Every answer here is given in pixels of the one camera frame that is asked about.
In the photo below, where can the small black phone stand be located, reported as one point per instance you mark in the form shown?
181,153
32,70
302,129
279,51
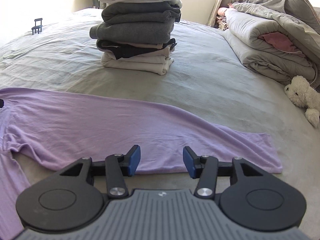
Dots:
37,26

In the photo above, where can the stack of folded clothes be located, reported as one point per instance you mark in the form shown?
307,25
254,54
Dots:
135,30

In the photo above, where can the folded light grey quilt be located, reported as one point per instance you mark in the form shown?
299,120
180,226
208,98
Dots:
262,52

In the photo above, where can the purple pants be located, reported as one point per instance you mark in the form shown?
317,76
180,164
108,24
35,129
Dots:
100,125

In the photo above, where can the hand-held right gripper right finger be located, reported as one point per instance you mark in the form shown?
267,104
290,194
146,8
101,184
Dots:
189,160

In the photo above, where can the grey bed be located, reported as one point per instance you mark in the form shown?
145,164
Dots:
212,85

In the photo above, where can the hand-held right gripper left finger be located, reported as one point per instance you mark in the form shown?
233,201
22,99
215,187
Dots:
133,158

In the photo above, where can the white plush dog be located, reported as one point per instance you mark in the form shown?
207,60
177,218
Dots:
302,95

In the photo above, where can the grey comforter with pink trim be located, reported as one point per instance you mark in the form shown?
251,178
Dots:
280,10

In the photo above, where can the brown patterned cloth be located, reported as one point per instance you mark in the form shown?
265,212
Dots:
222,25

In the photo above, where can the pink pillow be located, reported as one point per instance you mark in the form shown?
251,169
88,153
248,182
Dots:
223,11

